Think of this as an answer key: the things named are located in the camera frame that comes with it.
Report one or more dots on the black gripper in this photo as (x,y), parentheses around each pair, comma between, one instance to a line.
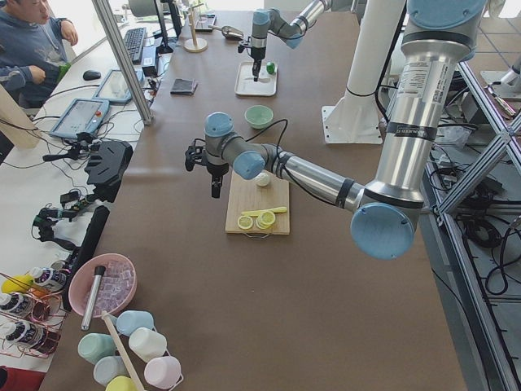
(216,171)
(257,54)

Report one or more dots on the white bun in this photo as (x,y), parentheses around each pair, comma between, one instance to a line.
(262,179)

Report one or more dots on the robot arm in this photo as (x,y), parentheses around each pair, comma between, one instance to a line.
(266,21)
(402,67)

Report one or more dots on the light green bowl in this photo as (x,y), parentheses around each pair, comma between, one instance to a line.
(259,116)

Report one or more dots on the pink bowl with ice cubes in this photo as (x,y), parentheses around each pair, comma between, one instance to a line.
(116,290)

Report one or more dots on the steel tube in bowl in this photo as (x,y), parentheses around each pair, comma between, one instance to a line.
(99,272)

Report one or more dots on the green lime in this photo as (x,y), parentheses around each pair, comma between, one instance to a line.
(271,68)

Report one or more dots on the wooden cutting board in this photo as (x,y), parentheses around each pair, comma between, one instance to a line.
(247,196)

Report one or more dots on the steel scoop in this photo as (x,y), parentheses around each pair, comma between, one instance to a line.
(228,32)

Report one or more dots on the lemon slice stack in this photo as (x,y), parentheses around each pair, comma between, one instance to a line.
(265,220)

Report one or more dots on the wooden stand with round base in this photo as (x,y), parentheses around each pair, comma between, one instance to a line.
(195,44)

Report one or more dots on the yellow plastic knife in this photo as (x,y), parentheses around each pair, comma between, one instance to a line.
(256,213)

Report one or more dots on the folded grey cloth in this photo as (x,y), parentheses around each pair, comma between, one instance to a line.
(183,86)

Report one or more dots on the black device on desk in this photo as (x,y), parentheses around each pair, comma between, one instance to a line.
(106,166)

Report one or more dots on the black long bar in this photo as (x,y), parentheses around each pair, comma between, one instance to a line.
(86,251)

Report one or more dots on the black keyboard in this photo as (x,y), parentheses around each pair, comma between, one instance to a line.
(134,40)

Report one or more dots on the teach pendant far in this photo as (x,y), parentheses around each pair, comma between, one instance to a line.
(113,88)

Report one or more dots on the teach pendant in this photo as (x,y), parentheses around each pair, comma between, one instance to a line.
(81,116)
(113,88)

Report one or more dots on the teach pendant near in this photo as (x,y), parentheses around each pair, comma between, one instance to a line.
(81,116)

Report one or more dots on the black computer mouse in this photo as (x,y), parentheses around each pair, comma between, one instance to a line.
(91,75)

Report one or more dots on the light blue cup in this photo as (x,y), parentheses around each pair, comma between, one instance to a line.
(130,320)

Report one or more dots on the wooden cup rack pole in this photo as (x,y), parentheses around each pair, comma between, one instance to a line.
(106,317)

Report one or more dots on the white cup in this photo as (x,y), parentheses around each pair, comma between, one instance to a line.
(147,344)

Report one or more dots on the pink cup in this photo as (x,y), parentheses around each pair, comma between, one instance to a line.
(163,372)

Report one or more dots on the mint green cup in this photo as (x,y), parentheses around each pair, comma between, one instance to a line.
(94,346)

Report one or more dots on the grey blue cup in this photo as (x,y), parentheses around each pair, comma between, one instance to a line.
(108,368)

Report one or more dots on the yellow lemon in rack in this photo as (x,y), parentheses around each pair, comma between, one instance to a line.
(19,283)

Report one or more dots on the yellow cup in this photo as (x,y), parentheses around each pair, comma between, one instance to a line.
(121,383)

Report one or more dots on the seated person in blue hoodie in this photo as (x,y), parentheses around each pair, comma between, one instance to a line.
(33,58)

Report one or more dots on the lemon slice near handle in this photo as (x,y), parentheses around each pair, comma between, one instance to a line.
(245,222)

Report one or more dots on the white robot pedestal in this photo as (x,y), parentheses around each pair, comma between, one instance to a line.
(355,119)

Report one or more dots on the aluminium frame post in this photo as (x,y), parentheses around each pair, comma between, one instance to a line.
(107,20)

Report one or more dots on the copper wire bottle rack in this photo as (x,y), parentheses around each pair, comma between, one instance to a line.
(31,322)

